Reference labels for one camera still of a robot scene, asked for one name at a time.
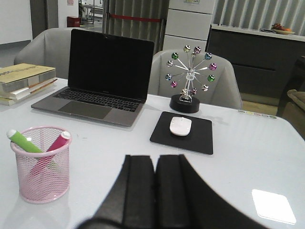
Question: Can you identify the white computer mouse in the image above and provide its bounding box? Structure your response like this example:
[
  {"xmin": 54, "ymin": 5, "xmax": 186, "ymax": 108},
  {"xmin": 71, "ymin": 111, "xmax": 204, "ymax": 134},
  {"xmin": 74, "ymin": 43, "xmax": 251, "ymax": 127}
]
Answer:
[{"xmin": 169, "ymin": 116, "xmax": 192, "ymax": 136}]

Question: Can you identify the red trash bin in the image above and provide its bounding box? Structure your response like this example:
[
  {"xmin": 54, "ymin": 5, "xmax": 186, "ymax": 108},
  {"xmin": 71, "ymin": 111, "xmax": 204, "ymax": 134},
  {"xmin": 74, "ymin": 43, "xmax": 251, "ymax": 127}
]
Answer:
[{"xmin": 67, "ymin": 16, "xmax": 81, "ymax": 27}]

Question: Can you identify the white cabinet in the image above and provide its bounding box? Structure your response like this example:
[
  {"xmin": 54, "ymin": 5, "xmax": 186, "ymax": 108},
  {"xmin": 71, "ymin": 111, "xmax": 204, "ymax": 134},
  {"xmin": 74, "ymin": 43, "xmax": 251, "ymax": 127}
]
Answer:
[{"xmin": 163, "ymin": 0, "xmax": 215, "ymax": 50}]

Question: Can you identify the right grey armchair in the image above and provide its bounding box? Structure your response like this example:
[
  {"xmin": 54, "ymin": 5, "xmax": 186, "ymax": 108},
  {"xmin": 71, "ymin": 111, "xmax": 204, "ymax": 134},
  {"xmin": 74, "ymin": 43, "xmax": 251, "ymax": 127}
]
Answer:
[{"xmin": 148, "ymin": 48, "xmax": 242, "ymax": 109}]

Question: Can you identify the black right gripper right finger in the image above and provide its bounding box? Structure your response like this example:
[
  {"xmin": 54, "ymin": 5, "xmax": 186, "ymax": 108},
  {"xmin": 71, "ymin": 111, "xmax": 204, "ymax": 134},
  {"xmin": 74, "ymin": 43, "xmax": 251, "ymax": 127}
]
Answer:
[{"xmin": 156, "ymin": 155, "xmax": 264, "ymax": 229}]

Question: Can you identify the grey armchair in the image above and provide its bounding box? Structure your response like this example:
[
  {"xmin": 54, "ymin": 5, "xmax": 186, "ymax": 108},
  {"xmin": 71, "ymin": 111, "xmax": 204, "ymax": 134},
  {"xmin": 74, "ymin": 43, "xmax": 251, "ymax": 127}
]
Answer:
[
  {"xmin": 14, "ymin": 28, "xmax": 74, "ymax": 79},
  {"xmin": 148, "ymin": 48, "xmax": 242, "ymax": 109}
]

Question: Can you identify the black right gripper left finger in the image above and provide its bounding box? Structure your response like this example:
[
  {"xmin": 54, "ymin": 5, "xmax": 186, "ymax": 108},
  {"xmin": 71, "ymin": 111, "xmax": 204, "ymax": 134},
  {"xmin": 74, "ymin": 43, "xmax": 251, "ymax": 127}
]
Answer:
[{"xmin": 78, "ymin": 155, "xmax": 155, "ymax": 229}]

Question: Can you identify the grey laptop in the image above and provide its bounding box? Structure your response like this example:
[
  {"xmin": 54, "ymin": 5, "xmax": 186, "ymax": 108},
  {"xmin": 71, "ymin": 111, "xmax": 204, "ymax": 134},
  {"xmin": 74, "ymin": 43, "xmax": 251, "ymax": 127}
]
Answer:
[{"xmin": 32, "ymin": 29, "xmax": 154, "ymax": 127}]

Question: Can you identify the bottom book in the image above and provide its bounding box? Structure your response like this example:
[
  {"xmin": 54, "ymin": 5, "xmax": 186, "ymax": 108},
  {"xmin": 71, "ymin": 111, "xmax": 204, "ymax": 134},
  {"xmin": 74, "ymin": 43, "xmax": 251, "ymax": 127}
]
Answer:
[{"xmin": 0, "ymin": 83, "xmax": 54, "ymax": 106}]

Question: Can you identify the pink marker pen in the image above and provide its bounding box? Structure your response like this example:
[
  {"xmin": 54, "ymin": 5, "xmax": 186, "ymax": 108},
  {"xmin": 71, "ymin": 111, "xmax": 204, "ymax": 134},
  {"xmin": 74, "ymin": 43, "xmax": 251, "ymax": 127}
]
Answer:
[{"xmin": 30, "ymin": 131, "xmax": 71, "ymax": 176}]

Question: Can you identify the left grey armchair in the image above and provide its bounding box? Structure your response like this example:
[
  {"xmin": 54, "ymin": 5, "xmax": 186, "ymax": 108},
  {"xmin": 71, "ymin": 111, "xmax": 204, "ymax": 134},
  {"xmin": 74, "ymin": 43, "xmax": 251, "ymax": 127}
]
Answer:
[{"xmin": 14, "ymin": 28, "xmax": 74, "ymax": 79}]

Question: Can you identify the top yellow book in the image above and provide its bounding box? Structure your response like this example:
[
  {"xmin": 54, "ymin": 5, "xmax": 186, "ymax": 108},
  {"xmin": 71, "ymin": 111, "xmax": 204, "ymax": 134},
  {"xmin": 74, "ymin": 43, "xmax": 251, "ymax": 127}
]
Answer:
[{"xmin": 0, "ymin": 63, "xmax": 56, "ymax": 93}]

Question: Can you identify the pink mesh pen holder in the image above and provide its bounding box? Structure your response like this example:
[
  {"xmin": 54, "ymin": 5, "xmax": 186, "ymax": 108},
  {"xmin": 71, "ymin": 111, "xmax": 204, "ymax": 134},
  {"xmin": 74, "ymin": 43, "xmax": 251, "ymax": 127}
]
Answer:
[{"xmin": 10, "ymin": 126, "xmax": 72, "ymax": 204}]

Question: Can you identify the fruit bowl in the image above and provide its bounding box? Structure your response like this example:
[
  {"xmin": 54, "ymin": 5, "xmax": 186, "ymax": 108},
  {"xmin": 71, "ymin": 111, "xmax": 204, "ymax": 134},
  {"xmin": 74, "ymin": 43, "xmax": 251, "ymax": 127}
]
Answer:
[{"xmin": 271, "ymin": 23, "xmax": 295, "ymax": 35}]

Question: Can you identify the ferris wheel desk toy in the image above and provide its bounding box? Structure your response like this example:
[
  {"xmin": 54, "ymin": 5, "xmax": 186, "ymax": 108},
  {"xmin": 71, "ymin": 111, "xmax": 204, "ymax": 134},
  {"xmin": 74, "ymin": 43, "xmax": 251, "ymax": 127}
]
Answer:
[{"xmin": 166, "ymin": 45, "xmax": 217, "ymax": 113}]

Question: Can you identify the black mouse pad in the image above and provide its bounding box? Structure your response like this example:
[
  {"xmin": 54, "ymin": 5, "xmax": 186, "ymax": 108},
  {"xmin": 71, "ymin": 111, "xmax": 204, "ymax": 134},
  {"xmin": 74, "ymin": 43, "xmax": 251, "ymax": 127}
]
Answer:
[{"xmin": 150, "ymin": 112, "xmax": 213, "ymax": 155}]

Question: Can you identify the green marker pen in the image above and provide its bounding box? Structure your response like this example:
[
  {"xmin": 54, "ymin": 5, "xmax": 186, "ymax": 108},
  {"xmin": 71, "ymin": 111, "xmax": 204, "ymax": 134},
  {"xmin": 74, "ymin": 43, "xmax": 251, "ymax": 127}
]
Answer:
[{"xmin": 6, "ymin": 129, "xmax": 58, "ymax": 168}]

